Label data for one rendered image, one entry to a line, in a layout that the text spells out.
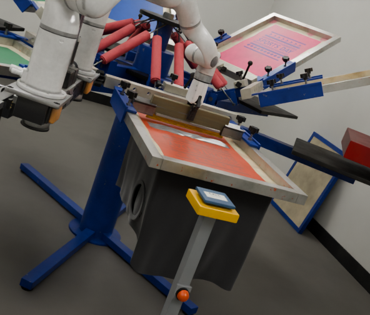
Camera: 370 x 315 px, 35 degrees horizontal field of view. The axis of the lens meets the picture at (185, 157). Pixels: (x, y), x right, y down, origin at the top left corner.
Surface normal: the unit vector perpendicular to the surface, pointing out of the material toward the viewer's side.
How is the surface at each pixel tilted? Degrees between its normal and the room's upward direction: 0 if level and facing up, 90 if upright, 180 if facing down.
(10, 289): 0
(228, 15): 90
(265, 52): 32
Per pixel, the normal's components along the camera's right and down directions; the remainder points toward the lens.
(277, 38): -0.06, -0.78
